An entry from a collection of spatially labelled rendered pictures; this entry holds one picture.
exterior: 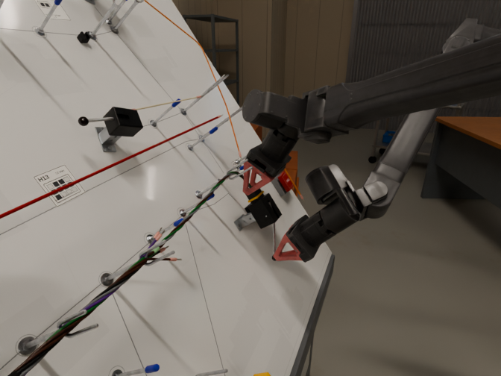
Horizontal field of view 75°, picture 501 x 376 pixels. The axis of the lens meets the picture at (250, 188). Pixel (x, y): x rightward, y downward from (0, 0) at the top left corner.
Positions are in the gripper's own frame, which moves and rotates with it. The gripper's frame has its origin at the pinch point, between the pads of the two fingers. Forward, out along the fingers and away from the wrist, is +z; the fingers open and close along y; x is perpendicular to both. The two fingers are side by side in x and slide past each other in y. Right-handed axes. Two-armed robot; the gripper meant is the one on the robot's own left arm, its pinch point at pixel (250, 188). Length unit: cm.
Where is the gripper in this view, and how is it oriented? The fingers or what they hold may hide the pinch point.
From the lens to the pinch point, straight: 70.0
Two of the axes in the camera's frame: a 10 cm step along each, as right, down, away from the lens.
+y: -3.9, 3.1, -8.6
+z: -4.7, 7.4, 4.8
